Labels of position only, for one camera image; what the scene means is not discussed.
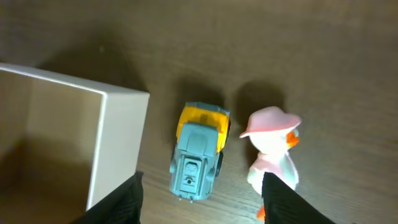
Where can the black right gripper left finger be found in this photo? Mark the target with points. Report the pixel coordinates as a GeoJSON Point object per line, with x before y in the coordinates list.
{"type": "Point", "coordinates": [122, 206]}

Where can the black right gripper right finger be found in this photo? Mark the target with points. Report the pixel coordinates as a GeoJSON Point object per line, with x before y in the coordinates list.
{"type": "Point", "coordinates": [284, 206]}

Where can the white duck toy pink hat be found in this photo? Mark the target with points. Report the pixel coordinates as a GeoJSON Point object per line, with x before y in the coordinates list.
{"type": "Point", "coordinates": [273, 133]}

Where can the grey and yellow toy truck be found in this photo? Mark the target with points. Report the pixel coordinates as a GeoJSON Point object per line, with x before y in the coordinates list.
{"type": "Point", "coordinates": [202, 133]}

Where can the pink cardboard box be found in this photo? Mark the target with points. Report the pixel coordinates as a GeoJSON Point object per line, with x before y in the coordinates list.
{"type": "Point", "coordinates": [66, 143]}

